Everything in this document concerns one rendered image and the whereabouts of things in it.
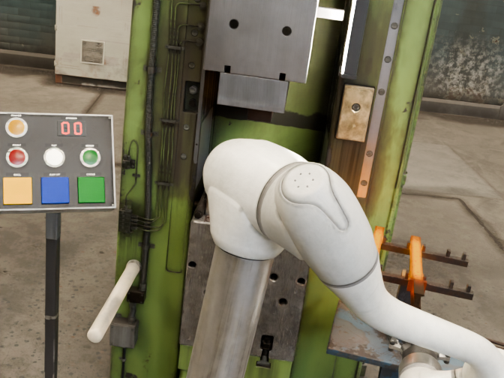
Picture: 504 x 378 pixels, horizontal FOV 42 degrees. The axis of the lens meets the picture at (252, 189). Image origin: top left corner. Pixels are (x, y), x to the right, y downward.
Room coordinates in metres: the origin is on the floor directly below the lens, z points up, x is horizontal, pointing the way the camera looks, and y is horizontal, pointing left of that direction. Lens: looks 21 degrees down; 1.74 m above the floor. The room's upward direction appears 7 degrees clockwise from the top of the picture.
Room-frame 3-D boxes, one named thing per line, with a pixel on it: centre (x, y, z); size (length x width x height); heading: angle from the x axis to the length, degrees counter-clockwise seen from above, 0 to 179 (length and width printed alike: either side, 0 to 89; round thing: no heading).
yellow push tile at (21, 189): (1.69, 0.64, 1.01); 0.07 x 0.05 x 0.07; 112
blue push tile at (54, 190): (1.73, 0.55, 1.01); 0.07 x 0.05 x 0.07; 112
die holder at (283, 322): (2.12, -0.03, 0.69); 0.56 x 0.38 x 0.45; 177
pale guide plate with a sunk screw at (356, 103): (2.02, -0.29, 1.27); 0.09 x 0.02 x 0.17; 87
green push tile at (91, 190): (1.76, 0.46, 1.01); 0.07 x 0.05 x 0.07; 112
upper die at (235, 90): (2.11, 0.03, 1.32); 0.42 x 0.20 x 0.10; 177
